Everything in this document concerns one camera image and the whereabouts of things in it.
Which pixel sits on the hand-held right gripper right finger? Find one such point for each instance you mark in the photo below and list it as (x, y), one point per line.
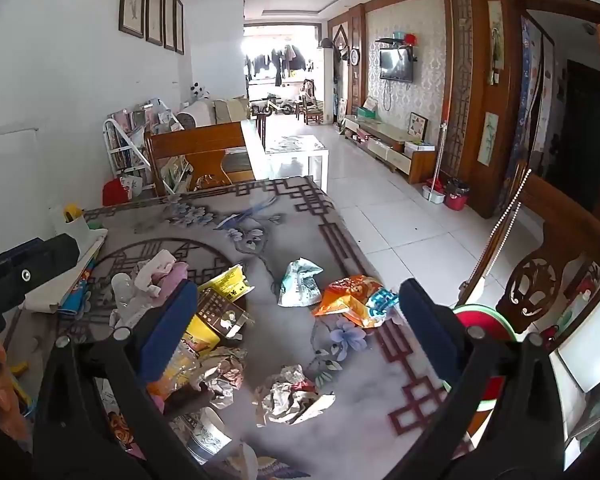
(430, 325)

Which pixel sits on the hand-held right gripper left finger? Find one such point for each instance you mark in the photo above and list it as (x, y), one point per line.
(170, 325)

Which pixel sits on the red bin with green rim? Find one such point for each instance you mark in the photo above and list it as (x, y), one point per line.
(485, 320)

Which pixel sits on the white paper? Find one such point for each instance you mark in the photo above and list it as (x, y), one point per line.
(152, 267)

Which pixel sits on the person's left hand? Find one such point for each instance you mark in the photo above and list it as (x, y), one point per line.
(4, 385)

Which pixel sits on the yellow snack bag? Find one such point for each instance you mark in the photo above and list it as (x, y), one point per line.
(200, 342)

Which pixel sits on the stack of books and papers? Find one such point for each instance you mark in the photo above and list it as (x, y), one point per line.
(45, 302)

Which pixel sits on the brown box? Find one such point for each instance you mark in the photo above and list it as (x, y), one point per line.
(215, 310)

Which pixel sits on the blue children's book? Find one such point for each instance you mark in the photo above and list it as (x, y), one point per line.
(77, 290)

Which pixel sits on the pink cloth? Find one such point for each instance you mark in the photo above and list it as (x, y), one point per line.
(176, 275)

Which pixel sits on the clear plastic bottle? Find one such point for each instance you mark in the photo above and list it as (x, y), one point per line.
(122, 290)

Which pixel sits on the yellow plastic object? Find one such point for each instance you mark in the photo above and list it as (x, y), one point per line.
(72, 212)

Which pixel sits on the small orange packet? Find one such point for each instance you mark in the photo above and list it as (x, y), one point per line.
(162, 390)

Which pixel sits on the yellow packet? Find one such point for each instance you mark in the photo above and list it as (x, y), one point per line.
(227, 284)

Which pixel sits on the crumpled silver wrapper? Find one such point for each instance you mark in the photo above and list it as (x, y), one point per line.
(222, 372)

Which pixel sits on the orange snack bag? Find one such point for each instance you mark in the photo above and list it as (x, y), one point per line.
(347, 295)

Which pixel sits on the red bag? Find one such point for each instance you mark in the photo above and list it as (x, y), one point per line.
(112, 192)

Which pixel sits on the paper cup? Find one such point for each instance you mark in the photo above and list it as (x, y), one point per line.
(207, 437)

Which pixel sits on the red bucket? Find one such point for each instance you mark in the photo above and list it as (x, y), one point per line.
(456, 201)

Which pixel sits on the white mop bucket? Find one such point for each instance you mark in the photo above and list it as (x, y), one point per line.
(432, 196)

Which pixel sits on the white magazine rack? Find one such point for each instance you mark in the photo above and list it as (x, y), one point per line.
(115, 160)

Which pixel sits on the crumpled newspaper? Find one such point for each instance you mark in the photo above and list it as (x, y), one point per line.
(290, 400)

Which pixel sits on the carved wooden chair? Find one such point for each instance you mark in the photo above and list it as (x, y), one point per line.
(560, 240)

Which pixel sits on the mop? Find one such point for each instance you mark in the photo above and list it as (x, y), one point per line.
(442, 150)

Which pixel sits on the wooden bench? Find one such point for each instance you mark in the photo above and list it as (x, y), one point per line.
(205, 145)

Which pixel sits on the wooden television cabinet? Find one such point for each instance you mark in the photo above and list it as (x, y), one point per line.
(380, 140)

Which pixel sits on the framed colourful picture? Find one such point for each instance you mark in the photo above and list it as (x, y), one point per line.
(417, 126)

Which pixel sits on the white coffee table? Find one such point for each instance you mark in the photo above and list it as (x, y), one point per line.
(300, 147)

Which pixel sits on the beige sofa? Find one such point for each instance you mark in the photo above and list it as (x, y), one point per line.
(230, 107)

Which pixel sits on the blue patterned hanging scroll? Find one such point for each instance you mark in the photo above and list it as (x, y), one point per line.
(522, 110)

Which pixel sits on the panda plush toy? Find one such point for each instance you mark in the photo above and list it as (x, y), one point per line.
(198, 91)

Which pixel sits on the children's bike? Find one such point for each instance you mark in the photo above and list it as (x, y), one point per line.
(280, 106)

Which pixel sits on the small wooden chair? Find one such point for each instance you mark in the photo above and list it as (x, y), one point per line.
(311, 110)

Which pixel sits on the white standing air conditioner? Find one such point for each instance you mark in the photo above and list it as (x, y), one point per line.
(326, 85)

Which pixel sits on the row of hanging clothes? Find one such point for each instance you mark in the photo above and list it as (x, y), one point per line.
(275, 62)

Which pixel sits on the wall television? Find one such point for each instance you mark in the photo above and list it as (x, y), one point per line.
(396, 65)

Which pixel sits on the wall clock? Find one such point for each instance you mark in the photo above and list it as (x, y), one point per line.
(355, 56)

